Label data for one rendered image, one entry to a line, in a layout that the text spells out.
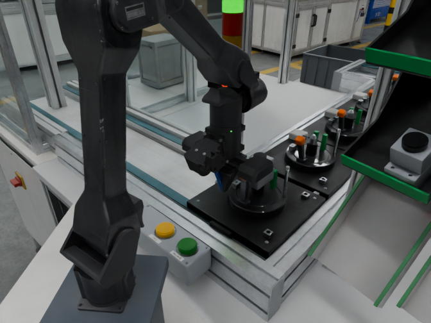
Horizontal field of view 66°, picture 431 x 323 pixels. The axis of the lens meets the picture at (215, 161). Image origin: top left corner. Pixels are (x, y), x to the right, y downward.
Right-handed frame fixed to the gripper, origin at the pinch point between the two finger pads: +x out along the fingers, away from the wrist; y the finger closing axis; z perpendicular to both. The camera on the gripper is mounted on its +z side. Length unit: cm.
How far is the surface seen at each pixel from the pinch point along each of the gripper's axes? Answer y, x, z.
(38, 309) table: -19.0, 23.6, 35.2
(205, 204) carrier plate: -7.8, 12.6, -2.2
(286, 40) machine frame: -61, 0, -119
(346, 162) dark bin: 20.9, -10.0, -4.6
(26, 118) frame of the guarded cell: -82, 9, 9
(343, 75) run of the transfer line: -31, 15, -129
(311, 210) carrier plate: 11.6, 12.6, -17.4
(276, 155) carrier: -8.5, 12.6, -32.9
